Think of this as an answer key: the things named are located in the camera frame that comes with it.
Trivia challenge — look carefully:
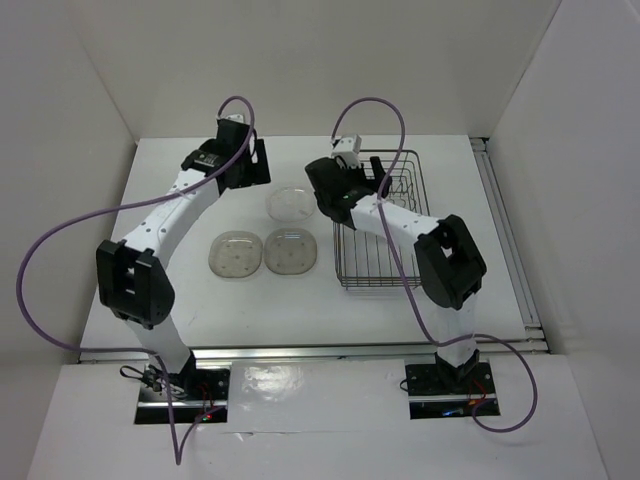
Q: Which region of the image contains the clear plate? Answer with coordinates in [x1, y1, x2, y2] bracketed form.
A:
[263, 228, 318, 276]
[208, 231, 263, 279]
[386, 175, 418, 210]
[266, 186, 315, 223]

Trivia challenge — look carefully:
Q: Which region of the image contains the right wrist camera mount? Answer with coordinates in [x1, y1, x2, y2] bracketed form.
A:
[331, 134, 362, 170]

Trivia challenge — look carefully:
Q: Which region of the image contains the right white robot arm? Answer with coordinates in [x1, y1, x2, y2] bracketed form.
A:
[305, 157, 487, 392]

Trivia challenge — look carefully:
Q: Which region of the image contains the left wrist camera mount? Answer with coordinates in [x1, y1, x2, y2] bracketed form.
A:
[216, 113, 249, 125]

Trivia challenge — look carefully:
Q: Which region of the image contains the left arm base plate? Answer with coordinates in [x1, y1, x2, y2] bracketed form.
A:
[119, 365, 231, 425]

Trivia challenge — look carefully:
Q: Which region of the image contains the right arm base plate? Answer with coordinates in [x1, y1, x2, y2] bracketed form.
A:
[399, 362, 500, 420]

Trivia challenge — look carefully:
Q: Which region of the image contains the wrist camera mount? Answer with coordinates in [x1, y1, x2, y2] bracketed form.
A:
[331, 134, 362, 170]
[216, 113, 249, 125]

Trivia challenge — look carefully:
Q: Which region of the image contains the front aluminium rail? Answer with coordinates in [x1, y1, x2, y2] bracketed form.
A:
[77, 340, 441, 364]

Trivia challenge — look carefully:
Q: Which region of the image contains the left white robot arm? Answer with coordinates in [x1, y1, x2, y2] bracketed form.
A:
[96, 118, 271, 399]

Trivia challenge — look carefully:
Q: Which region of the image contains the aluminium rail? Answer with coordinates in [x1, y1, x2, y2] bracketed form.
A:
[470, 137, 550, 354]
[77, 340, 441, 364]

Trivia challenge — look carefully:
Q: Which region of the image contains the right side aluminium rail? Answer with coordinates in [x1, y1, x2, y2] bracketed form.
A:
[470, 137, 550, 354]

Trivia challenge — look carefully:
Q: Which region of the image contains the wire dish rack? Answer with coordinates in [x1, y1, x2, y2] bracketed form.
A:
[330, 148, 441, 291]

